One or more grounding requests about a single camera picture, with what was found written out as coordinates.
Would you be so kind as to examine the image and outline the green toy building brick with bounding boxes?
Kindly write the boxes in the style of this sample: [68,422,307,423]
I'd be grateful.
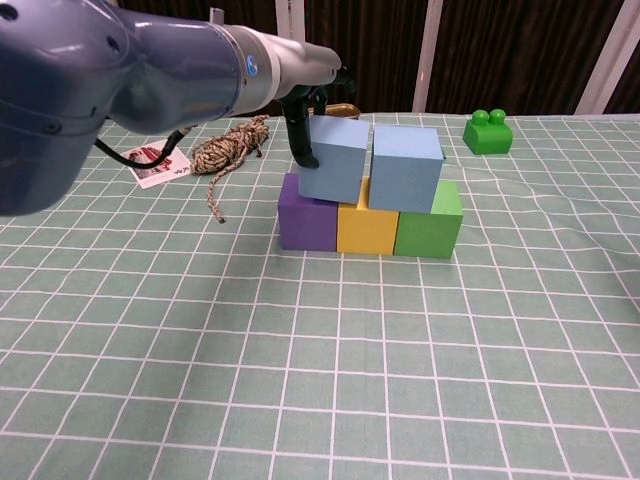
[462,108,515,155]

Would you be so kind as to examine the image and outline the braided rope bundle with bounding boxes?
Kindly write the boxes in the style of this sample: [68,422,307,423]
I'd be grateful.
[191,114,271,225]

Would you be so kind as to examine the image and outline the light blue foam cube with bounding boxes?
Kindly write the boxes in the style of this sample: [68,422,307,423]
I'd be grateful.
[297,115,371,205]
[367,125,445,213]

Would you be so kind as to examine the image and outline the green foam cube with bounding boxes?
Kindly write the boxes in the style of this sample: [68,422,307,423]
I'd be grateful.
[393,180,464,260]

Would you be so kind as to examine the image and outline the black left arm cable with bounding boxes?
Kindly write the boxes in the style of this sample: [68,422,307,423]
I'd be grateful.
[93,127,195,170]

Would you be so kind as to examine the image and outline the purple foam cube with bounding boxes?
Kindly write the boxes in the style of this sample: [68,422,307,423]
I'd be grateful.
[278,172,342,252]

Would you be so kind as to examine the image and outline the dark green luncheon meat can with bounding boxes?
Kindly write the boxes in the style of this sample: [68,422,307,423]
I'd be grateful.
[312,102,362,122]

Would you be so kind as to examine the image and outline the yellow foam cube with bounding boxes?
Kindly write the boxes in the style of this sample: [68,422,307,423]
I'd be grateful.
[336,175,401,255]

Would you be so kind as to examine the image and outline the white photo card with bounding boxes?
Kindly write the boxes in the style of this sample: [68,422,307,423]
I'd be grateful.
[127,139,193,190]

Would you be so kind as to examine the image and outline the black curtain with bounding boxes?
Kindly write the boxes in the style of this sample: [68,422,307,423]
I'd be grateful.
[99,0,640,119]

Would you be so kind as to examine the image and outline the green checkered tablecloth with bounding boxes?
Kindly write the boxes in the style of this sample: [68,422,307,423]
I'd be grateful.
[0,112,640,480]

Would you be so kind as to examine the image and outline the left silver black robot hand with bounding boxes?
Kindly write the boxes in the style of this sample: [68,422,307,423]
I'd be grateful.
[272,37,357,170]

